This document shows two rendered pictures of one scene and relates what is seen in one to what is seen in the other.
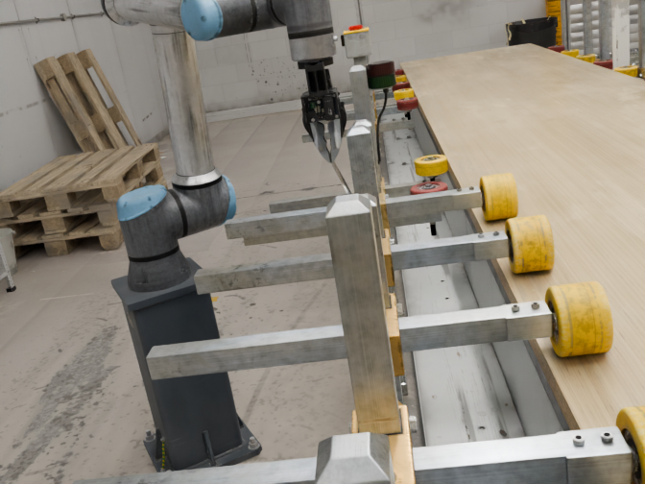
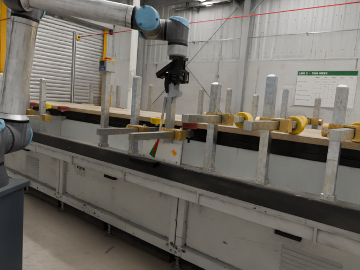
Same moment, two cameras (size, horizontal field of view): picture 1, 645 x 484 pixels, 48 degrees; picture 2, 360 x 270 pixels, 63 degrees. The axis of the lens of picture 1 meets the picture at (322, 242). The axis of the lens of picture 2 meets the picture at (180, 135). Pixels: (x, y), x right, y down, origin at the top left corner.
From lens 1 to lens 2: 136 cm
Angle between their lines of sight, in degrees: 59
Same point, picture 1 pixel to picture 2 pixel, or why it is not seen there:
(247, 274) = (262, 123)
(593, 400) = not seen: outside the picture
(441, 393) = not seen: hidden behind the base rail
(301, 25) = (184, 40)
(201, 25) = (154, 21)
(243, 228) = (193, 118)
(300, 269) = (270, 124)
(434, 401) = not seen: hidden behind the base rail
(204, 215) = (21, 141)
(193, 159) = (21, 104)
